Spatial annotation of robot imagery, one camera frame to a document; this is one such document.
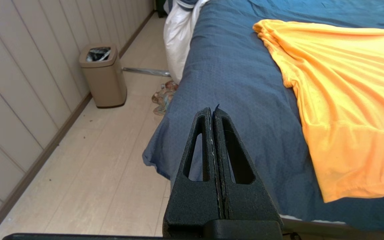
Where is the grey metal tube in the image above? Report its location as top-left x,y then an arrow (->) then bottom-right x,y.
122,67 -> 171,77

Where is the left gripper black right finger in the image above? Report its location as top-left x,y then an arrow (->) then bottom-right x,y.
213,105 -> 283,234

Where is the multicolour crumpled cloth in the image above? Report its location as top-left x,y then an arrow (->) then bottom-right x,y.
151,80 -> 180,116

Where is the yellow polo shirt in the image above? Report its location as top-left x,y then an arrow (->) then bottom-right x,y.
253,19 -> 384,203

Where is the beige trash bin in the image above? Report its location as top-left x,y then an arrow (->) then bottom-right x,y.
79,44 -> 127,108

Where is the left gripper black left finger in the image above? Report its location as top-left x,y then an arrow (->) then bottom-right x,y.
163,107 -> 222,234

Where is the dark blue duvet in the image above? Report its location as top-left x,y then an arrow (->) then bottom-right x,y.
163,0 -> 210,84

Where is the bed with blue sheet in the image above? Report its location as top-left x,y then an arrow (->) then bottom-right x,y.
142,0 -> 384,234

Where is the dark grey bed base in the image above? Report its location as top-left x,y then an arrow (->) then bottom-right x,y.
280,215 -> 384,240

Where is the dark green hard case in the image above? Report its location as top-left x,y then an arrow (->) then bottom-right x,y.
155,0 -> 168,18

